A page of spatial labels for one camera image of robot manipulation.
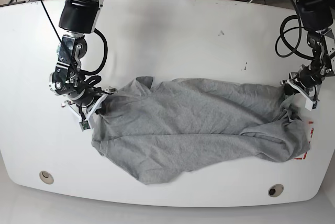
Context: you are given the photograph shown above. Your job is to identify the grey t-shirt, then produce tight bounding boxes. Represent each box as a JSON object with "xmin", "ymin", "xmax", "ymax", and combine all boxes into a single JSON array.
[{"xmin": 92, "ymin": 76, "xmax": 309, "ymax": 185}]

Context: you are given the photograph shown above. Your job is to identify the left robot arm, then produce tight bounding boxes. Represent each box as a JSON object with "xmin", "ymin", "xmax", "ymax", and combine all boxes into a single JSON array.
[{"xmin": 279, "ymin": 0, "xmax": 334, "ymax": 108}]

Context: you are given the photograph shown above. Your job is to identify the right table grommet hole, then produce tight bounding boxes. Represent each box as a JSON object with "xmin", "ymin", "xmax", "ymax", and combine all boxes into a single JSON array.
[{"xmin": 268, "ymin": 184, "xmax": 284, "ymax": 197}]

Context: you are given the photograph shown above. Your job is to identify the red tape rectangle marking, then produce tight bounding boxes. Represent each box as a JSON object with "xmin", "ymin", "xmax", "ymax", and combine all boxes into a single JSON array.
[{"xmin": 293, "ymin": 120, "xmax": 315, "ymax": 161}]

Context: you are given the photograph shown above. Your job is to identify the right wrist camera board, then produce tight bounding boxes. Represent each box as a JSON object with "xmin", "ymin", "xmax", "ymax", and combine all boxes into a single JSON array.
[{"xmin": 79, "ymin": 120, "xmax": 93, "ymax": 131}]

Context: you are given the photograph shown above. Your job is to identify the left table grommet hole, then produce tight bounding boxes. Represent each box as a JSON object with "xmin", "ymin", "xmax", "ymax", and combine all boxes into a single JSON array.
[{"xmin": 39, "ymin": 171, "xmax": 54, "ymax": 185}]

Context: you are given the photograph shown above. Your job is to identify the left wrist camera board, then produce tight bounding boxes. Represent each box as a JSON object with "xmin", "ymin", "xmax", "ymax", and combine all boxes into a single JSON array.
[{"xmin": 305, "ymin": 98, "xmax": 318, "ymax": 111}]

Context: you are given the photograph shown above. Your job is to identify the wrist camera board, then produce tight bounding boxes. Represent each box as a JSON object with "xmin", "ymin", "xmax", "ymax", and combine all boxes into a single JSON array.
[
  {"xmin": 305, "ymin": 98, "xmax": 318, "ymax": 111},
  {"xmin": 79, "ymin": 120, "xmax": 93, "ymax": 131}
]

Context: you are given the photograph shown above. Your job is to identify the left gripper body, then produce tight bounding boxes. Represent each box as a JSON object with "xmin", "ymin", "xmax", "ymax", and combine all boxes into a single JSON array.
[{"xmin": 280, "ymin": 64, "xmax": 327, "ymax": 101}]

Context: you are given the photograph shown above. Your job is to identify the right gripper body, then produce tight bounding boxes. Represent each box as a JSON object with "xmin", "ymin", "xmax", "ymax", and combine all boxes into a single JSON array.
[{"xmin": 61, "ymin": 87, "xmax": 117, "ymax": 122}]

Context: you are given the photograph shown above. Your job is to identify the table grommet hole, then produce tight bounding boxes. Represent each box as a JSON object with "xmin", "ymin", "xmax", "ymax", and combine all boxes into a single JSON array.
[
  {"xmin": 39, "ymin": 171, "xmax": 54, "ymax": 185},
  {"xmin": 268, "ymin": 184, "xmax": 284, "ymax": 197}
]

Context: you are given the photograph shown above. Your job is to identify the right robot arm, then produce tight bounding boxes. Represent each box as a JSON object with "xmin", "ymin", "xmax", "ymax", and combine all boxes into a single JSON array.
[{"xmin": 50, "ymin": 0, "xmax": 109, "ymax": 129}]

